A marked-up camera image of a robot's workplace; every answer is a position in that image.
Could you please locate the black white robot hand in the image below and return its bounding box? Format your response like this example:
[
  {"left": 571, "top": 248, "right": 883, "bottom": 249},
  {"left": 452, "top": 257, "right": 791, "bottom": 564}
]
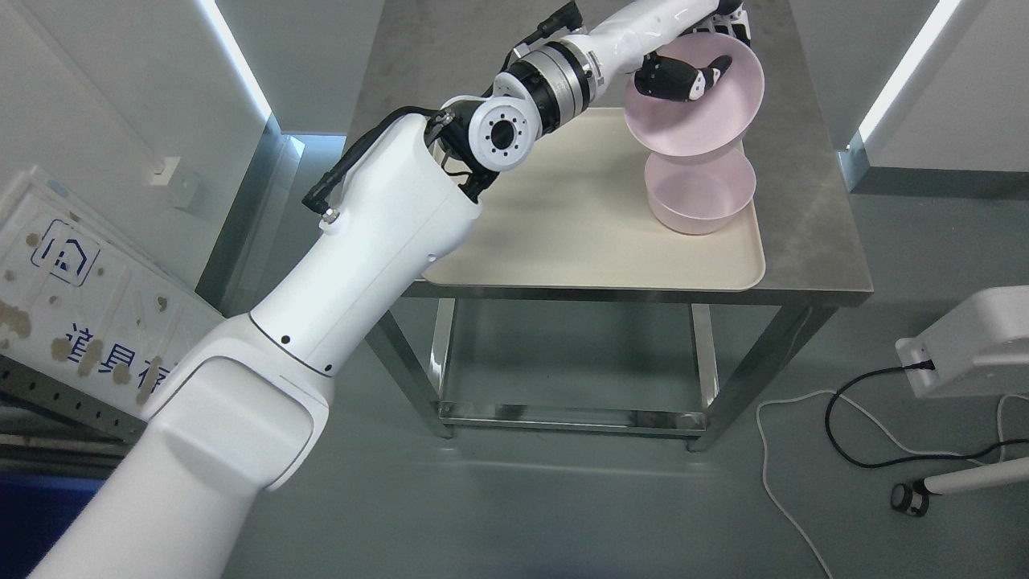
[{"left": 632, "top": 1, "right": 751, "bottom": 103}]

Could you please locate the pink bowl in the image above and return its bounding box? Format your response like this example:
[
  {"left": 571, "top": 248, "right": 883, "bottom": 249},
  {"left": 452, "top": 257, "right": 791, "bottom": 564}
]
[
  {"left": 624, "top": 31, "right": 765, "bottom": 158},
  {"left": 644, "top": 148, "right": 756, "bottom": 236}
]

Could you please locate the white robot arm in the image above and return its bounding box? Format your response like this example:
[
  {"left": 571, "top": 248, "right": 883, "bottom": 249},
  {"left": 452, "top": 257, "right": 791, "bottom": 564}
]
[{"left": 30, "top": 1, "right": 743, "bottom": 578}]

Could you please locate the metal shelf rack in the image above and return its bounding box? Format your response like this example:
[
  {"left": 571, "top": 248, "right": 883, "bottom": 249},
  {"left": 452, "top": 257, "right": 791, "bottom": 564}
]
[{"left": 1, "top": 356, "right": 145, "bottom": 479}]

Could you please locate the beige plastic tray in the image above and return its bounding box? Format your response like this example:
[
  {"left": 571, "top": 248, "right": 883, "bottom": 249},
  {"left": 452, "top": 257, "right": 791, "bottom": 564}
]
[{"left": 424, "top": 109, "right": 767, "bottom": 293}]

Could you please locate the stainless steel table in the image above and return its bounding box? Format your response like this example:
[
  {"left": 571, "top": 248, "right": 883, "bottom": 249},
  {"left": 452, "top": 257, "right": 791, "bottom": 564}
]
[{"left": 367, "top": 1, "right": 872, "bottom": 453}]

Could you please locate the white device on stand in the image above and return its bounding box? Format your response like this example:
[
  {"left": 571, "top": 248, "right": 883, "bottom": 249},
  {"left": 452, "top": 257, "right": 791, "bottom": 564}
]
[{"left": 896, "top": 285, "right": 1028, "bottom": 399}]

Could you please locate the white stand leg with caster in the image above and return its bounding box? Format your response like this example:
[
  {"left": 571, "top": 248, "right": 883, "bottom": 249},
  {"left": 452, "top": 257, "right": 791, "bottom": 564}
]
[{"left": 890, "top": 457, "right": 1028, "bottom": 517}]

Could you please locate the white sign board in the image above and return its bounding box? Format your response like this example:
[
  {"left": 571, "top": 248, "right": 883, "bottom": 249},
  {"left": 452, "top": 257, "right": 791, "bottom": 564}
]
[{"left": 1, "top": 168, "right": 222, "bottom": 418}]

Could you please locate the blue bin lower left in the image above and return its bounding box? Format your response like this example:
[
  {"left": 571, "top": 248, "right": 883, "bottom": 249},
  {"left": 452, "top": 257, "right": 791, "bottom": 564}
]
[{"left": 1, "top": 473, "right": 104, "bottom": 578}]

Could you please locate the white cable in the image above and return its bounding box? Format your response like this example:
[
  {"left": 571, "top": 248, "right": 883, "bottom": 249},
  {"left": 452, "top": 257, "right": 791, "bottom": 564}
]
[{"left": 756, "top": 389, "right": 1029, "bottom": 579}]

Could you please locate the black cable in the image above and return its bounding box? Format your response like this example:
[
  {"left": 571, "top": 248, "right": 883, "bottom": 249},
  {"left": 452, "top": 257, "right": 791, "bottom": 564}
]
[{"left": 825, "top": 362, "right": 1029, "bottom": 470}]

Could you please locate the white wall socket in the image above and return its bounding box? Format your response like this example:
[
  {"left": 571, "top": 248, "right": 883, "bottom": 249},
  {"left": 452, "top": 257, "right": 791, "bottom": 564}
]
[{"left": 150, "top": 155, "right": 182, "bottom": 187}]

